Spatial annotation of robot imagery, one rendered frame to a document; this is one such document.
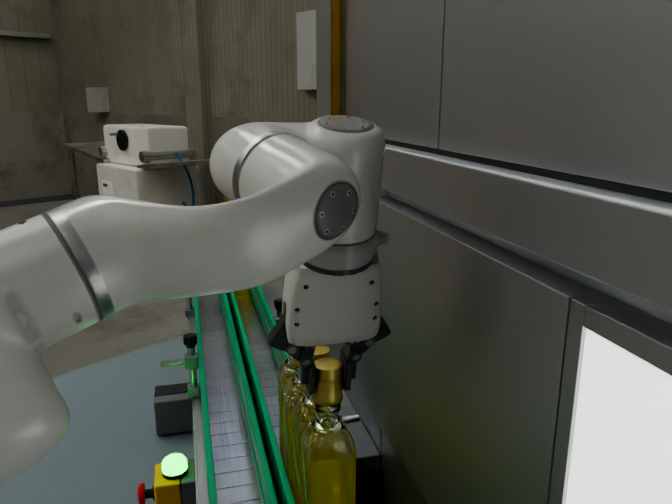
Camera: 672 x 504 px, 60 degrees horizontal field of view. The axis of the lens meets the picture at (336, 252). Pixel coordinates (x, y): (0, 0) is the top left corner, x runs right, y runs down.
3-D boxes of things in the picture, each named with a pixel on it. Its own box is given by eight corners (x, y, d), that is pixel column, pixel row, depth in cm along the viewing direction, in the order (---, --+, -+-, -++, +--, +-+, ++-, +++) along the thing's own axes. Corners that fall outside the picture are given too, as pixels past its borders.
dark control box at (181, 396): (194, 433, 126) (192, 398, 124) (156, 438, 125) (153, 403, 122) (193, 413, 134) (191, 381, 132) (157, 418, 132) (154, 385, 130)
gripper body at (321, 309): (375, 224, 62) (366, 311, 67) (279, 229, 59) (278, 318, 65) (397, 259, 55) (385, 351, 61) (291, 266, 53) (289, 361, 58)
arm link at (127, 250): (73, 287, 46) (287, 185, 56) (139, 377, 37) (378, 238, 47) (29, 195, 41) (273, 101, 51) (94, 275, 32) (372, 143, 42)
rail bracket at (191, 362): (201, 400, 115) (197, 338, 112) (163, 405, 114) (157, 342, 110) (200, 390, 119) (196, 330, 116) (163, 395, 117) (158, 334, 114)
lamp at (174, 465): (188, 477, 100) (187, 462, 99) (161, 482, 99) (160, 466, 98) (188, 462, 104) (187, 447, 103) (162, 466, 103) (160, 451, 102)
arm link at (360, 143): (259, 154, 42) (197, 120, 48) (260, 277, 47) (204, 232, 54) (405, 125, 51) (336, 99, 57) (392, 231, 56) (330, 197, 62)
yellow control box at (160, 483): (198, 517, 101) (195, 481, 99) (153, 525, 99) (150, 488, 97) (197, 492, 107) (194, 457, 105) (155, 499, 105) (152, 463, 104)
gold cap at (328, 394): (346, 404, 65) (346, 368, 64) (315, 408, 64) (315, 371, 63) (339, 389, 68) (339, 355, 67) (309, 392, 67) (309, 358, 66)
